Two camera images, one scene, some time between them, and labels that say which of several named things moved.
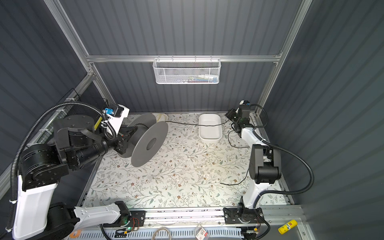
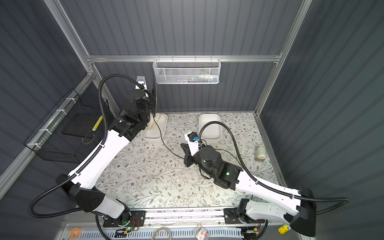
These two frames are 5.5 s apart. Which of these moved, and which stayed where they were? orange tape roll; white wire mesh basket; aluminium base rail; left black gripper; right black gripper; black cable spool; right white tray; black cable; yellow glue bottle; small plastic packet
Moved: left black gripper; right black gripper; black cable; black cable spool
Stayed: right white tray; yellow glue bottle; white wire mesh basket; orange tape roll; small plastic packet; aluminium base rail
